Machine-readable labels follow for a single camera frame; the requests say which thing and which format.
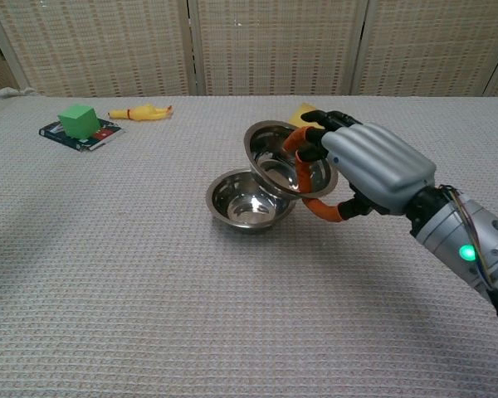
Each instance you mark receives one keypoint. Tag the dark book with red patch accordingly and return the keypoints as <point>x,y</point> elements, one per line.
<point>103,134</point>

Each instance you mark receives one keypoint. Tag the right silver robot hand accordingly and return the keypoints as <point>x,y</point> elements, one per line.
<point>382,161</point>

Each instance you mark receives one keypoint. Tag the yellow sponge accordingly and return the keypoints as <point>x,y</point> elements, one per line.
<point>301,114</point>

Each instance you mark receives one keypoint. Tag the grey waffle tablecloth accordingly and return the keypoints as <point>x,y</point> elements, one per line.
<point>149,298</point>

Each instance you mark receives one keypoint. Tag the green cube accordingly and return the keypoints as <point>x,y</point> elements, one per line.
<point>78,121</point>

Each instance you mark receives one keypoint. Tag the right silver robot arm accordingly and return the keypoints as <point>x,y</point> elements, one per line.
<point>452,240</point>

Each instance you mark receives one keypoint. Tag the yellow rubber chicken toy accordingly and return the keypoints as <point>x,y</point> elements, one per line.
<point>143,112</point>

